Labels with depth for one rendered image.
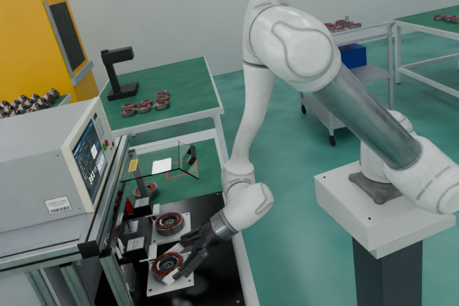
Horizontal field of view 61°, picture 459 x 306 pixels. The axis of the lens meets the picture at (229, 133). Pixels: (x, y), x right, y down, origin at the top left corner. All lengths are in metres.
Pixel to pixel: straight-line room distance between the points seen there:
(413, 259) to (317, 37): 1.07
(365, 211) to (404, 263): 0.33
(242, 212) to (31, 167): 0.60
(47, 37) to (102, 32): 1.88
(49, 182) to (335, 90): 0.76
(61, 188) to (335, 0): 6.11
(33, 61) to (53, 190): 3.79
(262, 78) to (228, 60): 5.53
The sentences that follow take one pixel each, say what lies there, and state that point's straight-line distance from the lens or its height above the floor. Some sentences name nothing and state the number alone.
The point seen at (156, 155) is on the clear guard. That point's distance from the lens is 1.48.
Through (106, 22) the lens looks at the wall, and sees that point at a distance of 6.48.
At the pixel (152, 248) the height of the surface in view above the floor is 0.88.
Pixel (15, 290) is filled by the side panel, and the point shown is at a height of 1.01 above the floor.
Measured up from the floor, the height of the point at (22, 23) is 1.48.
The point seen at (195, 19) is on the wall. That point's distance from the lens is 6.39.
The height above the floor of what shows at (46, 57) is 1.10.
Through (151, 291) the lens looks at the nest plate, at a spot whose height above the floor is 0.78.
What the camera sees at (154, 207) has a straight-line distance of 1.52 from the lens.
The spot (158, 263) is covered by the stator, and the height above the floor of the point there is 0.82.
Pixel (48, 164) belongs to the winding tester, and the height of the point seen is 1.28.
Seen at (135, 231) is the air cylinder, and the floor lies 0.82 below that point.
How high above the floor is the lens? 1.66
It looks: 23 degrees down
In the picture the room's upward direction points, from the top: 12 degrees counter-clockwise
